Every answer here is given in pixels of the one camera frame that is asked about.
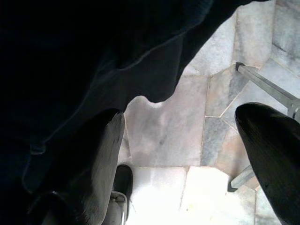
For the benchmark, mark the black t-shirt green logo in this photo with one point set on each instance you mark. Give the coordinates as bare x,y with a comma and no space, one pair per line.
70,58

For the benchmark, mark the silver metal clothes rack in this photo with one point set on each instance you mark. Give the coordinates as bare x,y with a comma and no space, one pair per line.
269,85

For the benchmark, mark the robot right foot black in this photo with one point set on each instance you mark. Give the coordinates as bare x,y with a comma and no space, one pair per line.
124,180

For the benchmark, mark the robot right leg grey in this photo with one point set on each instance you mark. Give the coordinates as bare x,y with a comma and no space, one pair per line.
117,211

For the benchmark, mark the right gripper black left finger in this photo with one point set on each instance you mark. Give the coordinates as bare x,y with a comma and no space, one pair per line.
98,178

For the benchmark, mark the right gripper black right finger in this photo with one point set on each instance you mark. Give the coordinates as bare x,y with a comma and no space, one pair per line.
272,159

